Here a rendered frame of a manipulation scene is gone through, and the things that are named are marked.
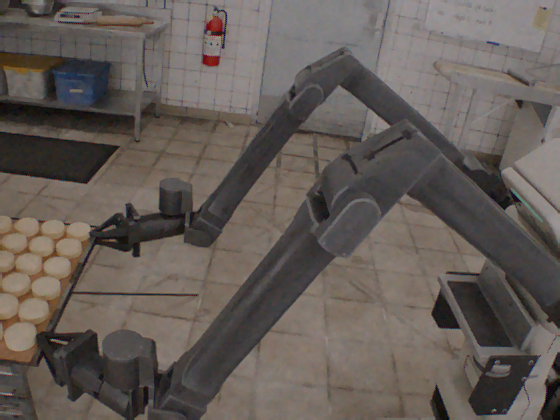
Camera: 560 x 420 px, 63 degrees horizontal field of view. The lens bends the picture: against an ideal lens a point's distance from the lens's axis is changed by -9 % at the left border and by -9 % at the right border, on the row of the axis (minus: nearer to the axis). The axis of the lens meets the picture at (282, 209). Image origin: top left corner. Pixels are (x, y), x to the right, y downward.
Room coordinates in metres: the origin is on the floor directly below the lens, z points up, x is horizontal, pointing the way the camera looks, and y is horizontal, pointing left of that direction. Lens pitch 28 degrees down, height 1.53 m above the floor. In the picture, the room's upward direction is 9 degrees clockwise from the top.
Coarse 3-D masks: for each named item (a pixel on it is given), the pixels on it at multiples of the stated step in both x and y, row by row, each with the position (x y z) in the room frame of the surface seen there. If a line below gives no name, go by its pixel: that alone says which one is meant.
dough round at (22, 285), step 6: (6, 276) 0.62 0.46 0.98; (12, 276) 0.62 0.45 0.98; (18, 276) 0.63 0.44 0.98; (24, 276) 0.63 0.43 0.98; (6, 282) 0.60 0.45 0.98; (12, 282) 0.61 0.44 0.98; (18, 282) 0.61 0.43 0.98; (24, 282) 0.61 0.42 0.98; (6, 288) 0.59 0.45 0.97; (12, 288) 0.59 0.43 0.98; (18, 288) 0.60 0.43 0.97; (24, 288) 0.60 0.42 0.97; (18, 294) 0.59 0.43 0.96; (24, 294) 0.60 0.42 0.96
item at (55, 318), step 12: (96, 240) 0.80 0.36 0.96; (84, 252) 0.76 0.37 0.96; (84, 264) 0.72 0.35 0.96; (72, 276) 0.68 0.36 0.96; (72, 288) 0.64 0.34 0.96; (60, 300) 0.61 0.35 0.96; (60, 312) 0.57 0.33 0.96; (48, 324) 0.55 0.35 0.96; (36, 348) 0.49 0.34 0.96; (0, 360) 0.45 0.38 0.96; (12, 360) 0.46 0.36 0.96; (36, 360) 0.46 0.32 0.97
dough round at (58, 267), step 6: (54, 258) 0.69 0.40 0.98; (60, 258) 0.70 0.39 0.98; (66, 258) 0.70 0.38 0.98; (48, 264) 0.67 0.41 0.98; (54, 264) 0.68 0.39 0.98; (60, 264) 0.68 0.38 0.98; (66, 264) 0.68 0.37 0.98; (48, 270) 0.66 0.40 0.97; (54, 270) 0.66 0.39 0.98; (60, 270) 0.67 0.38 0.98; (66, 270) 0.67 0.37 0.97; (54, 276) 0.66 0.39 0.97; (60, 276) 0.66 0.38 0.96; (66, 276) 0.67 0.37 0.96
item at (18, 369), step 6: (18, 366) 0.83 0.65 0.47; (24, 366) 0.86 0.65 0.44; (12, 372) 0.83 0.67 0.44; (18, 372) 0.83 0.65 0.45; (24, 372) 0.85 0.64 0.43; (24, 378) 0.85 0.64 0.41; (24, 384) 0.84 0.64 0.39; (18, 390) 0.83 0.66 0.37; (24, 390) 0.83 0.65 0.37; (30, 396) 0.85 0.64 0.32; (30, 402) 0.85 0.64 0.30; (30, 408) 0.84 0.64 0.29; (30, 414) 0.83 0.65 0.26; (36, 414) 0.86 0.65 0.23
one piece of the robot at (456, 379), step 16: (512, 208) 0.87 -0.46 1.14; (528, 224) 0.80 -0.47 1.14; (512, 288) 0.78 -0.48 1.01; (528, 304) 0.71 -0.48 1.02; (544, 320) 0.66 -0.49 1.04; (544, 336) 0.68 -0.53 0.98; (464, 352) 0.83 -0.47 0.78; (528, 352) 0.68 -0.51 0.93; (544, 352) 0.69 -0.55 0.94; (448, 368) 0.83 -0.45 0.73; (464, 368) 0.81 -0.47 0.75; (544, 368) 0.70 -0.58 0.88; (432, 384) 0.85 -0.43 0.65; (448, 384) 0.79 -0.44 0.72; (464, 384) 0.78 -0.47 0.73; (528, 384) 0.70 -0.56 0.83; (544, 384) 0.70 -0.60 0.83; (448, 400) 0.75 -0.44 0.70; (464, 400) 0.73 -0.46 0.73; (528, 400) 0.66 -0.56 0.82; (544, 400) 0.67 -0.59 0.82; (464, 416) 0.69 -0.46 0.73; (480, 416) 0.69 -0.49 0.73; (496, 416) 0.65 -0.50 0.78; (512, 416) 0.65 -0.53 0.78; (528, 416) 0.66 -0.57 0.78
